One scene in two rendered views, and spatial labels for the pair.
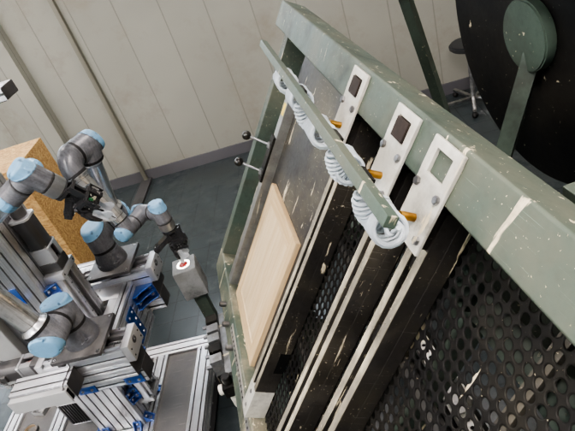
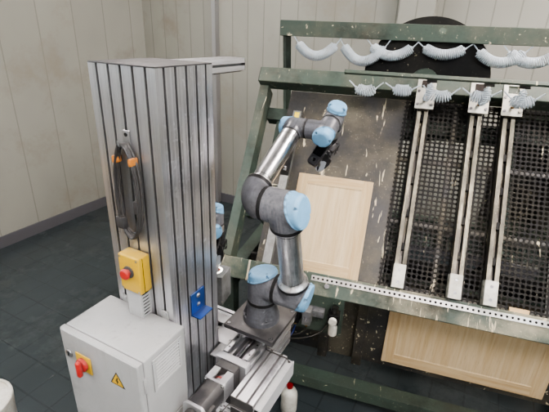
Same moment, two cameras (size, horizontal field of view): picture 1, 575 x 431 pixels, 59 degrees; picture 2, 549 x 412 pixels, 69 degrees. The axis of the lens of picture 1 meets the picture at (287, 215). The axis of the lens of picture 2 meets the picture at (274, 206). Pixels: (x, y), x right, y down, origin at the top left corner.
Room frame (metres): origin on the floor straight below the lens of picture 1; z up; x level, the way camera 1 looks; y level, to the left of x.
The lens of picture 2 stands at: (1.23, 2.25, 2.12)
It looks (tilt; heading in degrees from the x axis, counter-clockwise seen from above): 23 degrees down; 287
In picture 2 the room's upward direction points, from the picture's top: 2 degrees clockwise
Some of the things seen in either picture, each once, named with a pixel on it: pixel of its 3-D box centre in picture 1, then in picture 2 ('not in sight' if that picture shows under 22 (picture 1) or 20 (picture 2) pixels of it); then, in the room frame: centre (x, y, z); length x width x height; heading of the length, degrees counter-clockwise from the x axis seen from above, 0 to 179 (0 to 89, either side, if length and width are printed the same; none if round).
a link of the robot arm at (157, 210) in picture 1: (158, 211); (216, 214); (2.07, 0.55, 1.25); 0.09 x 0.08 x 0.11; 55
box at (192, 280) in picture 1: (190, 277); (216, 284); (2.07, 0.57, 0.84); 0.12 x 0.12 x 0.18; 1
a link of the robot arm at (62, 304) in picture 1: (61, 311); (264, 283); (1.66, 0.98, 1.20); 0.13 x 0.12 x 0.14; 172
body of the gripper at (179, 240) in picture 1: (175, 237); (217, 241); (2.07, 0.54, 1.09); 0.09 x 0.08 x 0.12; 91
